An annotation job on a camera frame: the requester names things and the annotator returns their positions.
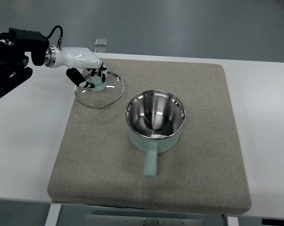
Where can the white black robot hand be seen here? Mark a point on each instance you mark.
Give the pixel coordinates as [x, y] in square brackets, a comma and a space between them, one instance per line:
[75, 59]

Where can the glass lid with green knob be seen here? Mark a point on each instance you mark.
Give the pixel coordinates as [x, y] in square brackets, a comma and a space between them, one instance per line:
[104, 94]

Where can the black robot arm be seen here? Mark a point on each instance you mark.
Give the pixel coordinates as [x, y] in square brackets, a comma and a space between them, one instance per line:
[13, 61]

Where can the small square floor plate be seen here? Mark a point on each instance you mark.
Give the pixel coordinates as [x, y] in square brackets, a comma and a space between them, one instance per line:
[101, 42]

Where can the mint green saucepan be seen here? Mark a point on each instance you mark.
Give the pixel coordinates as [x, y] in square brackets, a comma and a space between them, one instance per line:
[155, 120]

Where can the beige felt mat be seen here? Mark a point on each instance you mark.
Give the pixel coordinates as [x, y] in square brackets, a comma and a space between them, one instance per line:
[204, 172]

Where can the grey metal plate below table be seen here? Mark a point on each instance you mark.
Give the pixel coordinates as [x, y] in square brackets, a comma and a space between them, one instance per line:
[107, 220]

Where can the black label strip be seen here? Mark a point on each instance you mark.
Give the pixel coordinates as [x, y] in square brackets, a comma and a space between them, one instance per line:
[272, 222]

